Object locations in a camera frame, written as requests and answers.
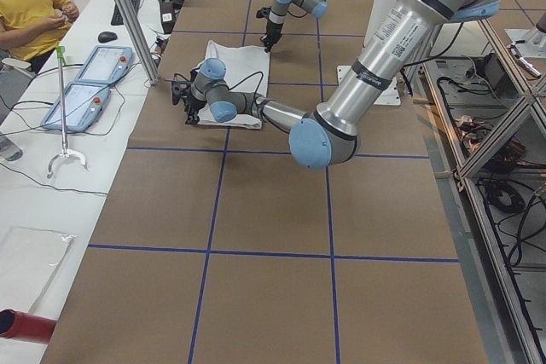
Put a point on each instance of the upper blue teach pendant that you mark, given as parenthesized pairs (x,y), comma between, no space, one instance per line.
(106,64)

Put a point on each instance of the person in yellow shirt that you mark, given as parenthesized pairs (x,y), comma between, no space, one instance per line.
(31,29)

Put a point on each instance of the lower blue teach pendant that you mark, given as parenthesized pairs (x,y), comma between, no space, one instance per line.
(84,104)

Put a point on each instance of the metal reacher grabber tool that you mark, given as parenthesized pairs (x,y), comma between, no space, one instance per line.
(66,151)

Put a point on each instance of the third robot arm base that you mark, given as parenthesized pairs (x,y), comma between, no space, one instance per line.
(529,43)

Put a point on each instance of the blue teach pendant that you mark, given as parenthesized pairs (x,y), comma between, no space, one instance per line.
(106,64)
(84,104)

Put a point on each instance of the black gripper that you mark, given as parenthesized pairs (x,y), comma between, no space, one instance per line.
(272,29)
(194,106)

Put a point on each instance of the black computer mouse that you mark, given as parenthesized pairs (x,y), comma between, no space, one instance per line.
(106,37)

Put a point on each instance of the red cylinder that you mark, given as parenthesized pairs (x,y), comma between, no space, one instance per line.
(25,327)

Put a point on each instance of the clear plastic bag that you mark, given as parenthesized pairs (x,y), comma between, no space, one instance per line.
(30,259)

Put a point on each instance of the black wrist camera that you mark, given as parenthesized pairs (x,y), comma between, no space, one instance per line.
(263,13)
(180,90)

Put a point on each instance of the black box with label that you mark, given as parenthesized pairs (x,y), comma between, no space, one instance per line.
(167,16)

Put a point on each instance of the grey cartoon print t-shirt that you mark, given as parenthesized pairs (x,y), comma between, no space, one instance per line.
(243,69)

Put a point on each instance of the aluminium frame post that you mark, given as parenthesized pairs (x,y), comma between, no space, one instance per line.
(138,40)

